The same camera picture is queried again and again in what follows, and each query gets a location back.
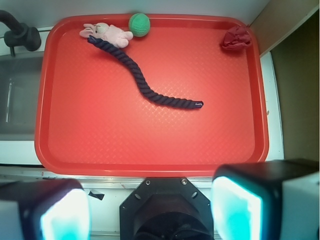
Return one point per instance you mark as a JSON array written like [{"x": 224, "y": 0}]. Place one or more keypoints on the pink plush toy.
[{"x": 110, "y": 33}]

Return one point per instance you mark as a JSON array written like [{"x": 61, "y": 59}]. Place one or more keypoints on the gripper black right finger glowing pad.
[{"x": 272, "y": 200}]

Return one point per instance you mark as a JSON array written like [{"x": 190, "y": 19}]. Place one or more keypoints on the black octagonal mount plate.
[{"x": 170, "y": 208}]

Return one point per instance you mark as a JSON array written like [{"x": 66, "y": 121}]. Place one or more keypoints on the green ball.
[{"x": 139, "y": 24}]

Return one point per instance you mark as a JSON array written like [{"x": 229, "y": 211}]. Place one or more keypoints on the red plastic tray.
[{"x": 92, "y": 119}]

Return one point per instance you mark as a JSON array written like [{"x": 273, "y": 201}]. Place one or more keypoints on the black sink faucet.
[{"x": 19, "y": 34}]

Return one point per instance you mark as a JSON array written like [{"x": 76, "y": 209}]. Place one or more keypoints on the stainless steel sink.
[{"x": 19, "y": 90}]

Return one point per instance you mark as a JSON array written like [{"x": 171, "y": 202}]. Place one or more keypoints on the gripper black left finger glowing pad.
[{"x": 44, "y": 210}]

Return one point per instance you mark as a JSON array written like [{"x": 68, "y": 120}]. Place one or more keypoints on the crumpled dark red cloth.
[{"x": 236, "y": 38}]

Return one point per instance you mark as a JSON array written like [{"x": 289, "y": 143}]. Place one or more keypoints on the small black tape piece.
[{"x": 96, "y": 194}]

